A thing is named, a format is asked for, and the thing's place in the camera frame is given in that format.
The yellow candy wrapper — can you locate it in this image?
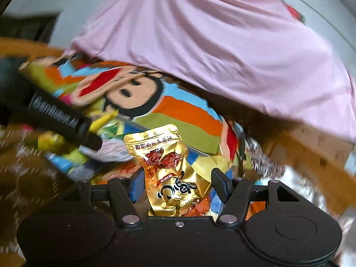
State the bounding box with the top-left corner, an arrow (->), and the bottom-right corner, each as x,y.
89,110 -> 119,133

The pink bed sheet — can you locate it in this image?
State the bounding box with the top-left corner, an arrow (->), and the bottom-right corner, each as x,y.
69,0 -> 355,141

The cardboard box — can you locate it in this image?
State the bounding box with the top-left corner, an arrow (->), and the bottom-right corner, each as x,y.
288,125 -> 354,165

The colourful monkey blanket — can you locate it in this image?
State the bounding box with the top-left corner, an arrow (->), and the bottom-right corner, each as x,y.
0,55 -> 246,267

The white green snack packet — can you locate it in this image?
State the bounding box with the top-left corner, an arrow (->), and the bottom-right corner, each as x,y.
79,138 -> 133,163

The gold foil snack bag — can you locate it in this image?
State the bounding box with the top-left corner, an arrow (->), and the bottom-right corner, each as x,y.
124,124 -> 228,216

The metal snack tray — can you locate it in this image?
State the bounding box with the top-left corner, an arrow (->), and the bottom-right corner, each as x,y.
44,116 -> 243,220

